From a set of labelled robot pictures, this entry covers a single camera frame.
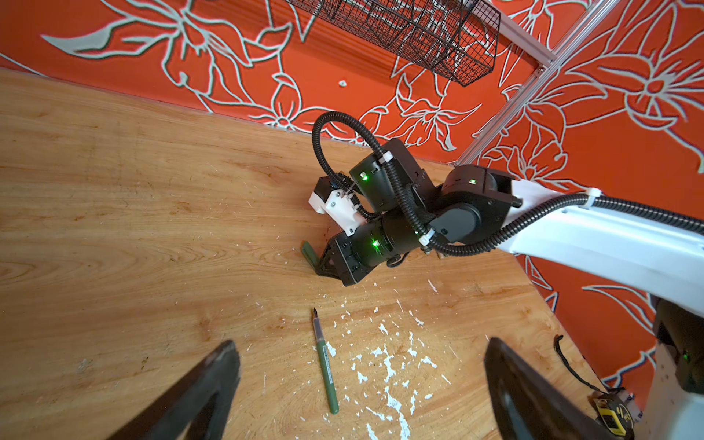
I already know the black wire basket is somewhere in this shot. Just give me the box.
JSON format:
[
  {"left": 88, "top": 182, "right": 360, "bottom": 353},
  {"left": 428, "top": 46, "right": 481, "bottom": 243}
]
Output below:
[{"left": 290, "top": 0, "right": 502, "bottom": 87}]

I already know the yellow tape measure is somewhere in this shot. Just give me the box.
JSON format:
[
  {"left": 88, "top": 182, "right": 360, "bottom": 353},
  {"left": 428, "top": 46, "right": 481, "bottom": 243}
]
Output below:
[{"left": 592, "top": 393, "right": 635, "bottom": 439}]

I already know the dark green pen cap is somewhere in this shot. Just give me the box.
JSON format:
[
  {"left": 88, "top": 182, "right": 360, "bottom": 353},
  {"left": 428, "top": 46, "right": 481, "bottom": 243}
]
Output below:
[{"left": 301, "top": 240, "right": 319, "bottom": 271}]

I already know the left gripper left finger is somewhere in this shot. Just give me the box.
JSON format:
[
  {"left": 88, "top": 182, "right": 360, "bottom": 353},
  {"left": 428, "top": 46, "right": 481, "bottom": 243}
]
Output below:
[{"left": 110, "top": 340, "right": 241, "bottom": 439}]

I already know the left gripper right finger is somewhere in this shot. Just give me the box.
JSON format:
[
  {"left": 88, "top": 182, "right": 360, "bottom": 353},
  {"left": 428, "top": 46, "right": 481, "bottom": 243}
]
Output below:
[{"left": 484, "top": 337, "right": 611, "bottom": 439}]

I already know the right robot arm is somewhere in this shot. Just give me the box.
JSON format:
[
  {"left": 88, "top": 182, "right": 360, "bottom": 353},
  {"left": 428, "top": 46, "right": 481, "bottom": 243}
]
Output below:
[{"left": 308, "top": 139, "right": 703, "bottom": 439}]

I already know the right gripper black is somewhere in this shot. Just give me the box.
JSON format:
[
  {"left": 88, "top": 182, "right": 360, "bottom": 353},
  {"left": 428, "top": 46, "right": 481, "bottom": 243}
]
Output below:
[{"left": 315, "top": 232, "right": 385, "bottom": 286}]

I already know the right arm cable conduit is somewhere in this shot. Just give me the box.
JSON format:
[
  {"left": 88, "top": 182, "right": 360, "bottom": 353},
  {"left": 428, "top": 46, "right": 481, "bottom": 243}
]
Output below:
[{"left": 311, "top": 111, "right": 704, "bottom": 259}]

